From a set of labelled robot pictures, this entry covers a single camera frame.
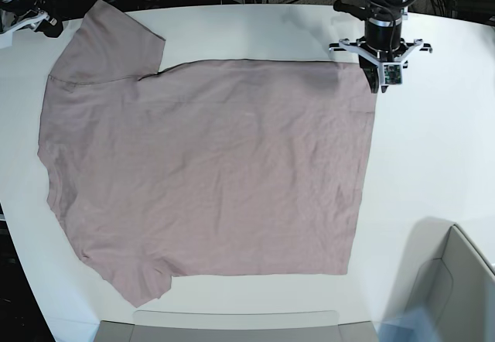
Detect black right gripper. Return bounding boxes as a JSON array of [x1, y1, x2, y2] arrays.
[[37, 18, 63, 38]]

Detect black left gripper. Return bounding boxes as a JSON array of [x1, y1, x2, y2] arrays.
[[358, 17, 402, 94]]

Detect mauve pink T-shirt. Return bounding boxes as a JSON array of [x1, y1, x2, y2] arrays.
[[38, 1, 376, 307]]

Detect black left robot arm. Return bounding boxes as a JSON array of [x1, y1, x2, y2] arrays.
[[329, 0, 432, 94]]

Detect grey bin at right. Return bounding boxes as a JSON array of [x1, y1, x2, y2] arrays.
[[401, 225, 494, 341]]

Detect grey tray at bottom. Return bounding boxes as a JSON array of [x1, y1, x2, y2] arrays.
[[94, 310, 378, 341]]

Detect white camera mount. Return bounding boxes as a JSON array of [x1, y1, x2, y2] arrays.
[[329, 37, 433, 94], [1, 11, 59, 49]]

